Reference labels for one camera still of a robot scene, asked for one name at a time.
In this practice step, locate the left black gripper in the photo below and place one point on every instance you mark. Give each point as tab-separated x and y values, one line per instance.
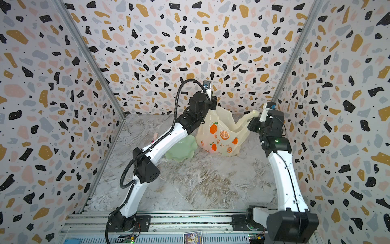
213	102

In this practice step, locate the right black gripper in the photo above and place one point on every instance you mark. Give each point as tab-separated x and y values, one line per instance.
255	122

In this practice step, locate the yellow translucent plastic bag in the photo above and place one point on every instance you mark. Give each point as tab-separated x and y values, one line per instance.
221	135

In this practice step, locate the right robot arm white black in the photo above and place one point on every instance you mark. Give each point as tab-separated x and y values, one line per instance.
292	221

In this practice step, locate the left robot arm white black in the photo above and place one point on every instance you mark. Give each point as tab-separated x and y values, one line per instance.
142	169

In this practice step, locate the green scalloped plate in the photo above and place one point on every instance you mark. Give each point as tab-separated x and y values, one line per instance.
182	150

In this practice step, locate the purple printed card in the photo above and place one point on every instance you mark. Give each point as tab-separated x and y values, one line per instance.
195	237

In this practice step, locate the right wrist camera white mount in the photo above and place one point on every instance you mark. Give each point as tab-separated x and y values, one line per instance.
267	106

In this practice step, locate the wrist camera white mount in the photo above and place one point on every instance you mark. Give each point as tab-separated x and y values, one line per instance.
267	106
207	88

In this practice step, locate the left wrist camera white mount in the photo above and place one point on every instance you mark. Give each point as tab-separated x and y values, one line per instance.
207	88

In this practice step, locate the right aluminium corner post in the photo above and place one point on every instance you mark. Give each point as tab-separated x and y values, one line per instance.
317	4

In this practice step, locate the aluminium corner post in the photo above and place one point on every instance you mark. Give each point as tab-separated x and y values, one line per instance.
66	17
317	4

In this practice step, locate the left aluminium corner post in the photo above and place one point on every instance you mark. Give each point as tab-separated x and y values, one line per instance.
66	17

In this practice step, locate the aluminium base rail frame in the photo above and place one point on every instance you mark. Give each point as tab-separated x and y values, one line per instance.
168	227

